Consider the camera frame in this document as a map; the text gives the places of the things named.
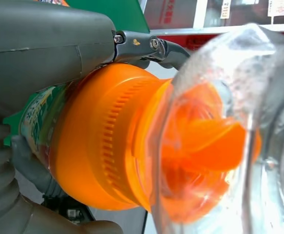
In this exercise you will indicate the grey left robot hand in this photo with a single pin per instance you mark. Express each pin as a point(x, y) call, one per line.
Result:
point(46, 45)

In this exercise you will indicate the white and red display stand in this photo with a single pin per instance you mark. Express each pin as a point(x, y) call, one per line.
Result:
point(181, 38)

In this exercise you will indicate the white paper price tag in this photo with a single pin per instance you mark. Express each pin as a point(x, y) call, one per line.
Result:
point(225, 9)
point(277, 7)

